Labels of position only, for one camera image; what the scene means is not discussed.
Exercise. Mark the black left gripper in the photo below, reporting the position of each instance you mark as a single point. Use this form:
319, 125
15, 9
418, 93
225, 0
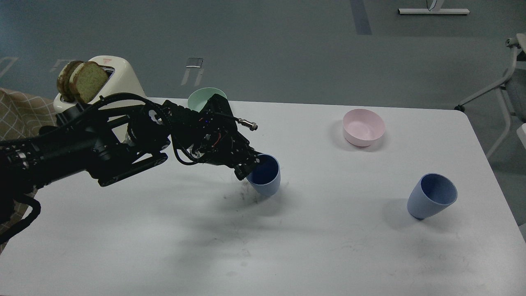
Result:
211, 136

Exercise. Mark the blue cup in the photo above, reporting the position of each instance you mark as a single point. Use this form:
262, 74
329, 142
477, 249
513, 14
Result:
432, 194
266, 176

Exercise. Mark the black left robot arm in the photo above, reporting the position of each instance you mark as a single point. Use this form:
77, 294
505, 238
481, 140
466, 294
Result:
84, 140

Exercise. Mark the green bowl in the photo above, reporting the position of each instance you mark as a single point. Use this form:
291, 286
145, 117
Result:
197, 100

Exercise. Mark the grey floor plate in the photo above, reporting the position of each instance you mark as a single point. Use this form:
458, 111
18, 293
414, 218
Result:
193, 68

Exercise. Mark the pink bowl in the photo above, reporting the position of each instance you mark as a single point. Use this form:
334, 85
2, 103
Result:
362, 127

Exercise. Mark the cream toaster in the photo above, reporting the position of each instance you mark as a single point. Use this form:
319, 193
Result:
121, 78

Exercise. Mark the bread slice front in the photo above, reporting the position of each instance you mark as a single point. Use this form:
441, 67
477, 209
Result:
86, 80

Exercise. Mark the bread slice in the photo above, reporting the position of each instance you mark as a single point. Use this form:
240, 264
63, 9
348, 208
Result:
63, 79
86, 80

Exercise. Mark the bread slice back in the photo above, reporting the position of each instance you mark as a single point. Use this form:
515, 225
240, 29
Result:
63, 79

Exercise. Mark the white table leg base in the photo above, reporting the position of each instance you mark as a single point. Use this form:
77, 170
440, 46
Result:
434, 8

